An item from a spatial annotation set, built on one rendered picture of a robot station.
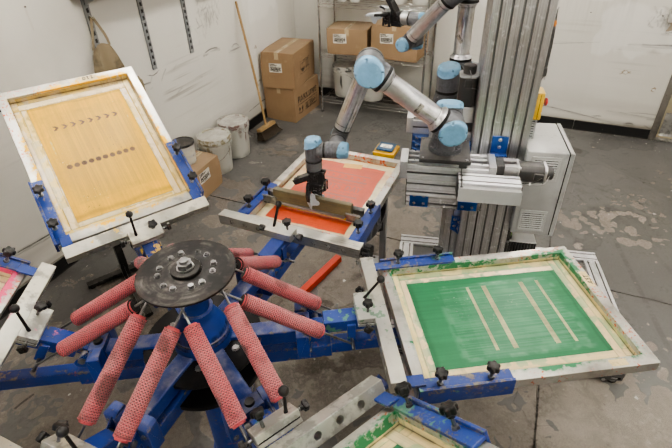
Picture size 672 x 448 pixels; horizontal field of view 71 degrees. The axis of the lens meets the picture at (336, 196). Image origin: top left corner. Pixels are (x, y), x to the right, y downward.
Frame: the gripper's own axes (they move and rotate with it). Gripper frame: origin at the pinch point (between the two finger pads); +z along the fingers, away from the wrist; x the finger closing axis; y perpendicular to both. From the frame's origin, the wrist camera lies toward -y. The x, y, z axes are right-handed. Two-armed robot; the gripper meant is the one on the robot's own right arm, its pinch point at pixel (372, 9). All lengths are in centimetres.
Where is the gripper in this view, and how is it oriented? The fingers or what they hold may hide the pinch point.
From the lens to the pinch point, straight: 290.8
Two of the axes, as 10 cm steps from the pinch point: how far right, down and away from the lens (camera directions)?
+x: 5.9, -5.6, 5.8
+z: -8.0, -3.1, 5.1
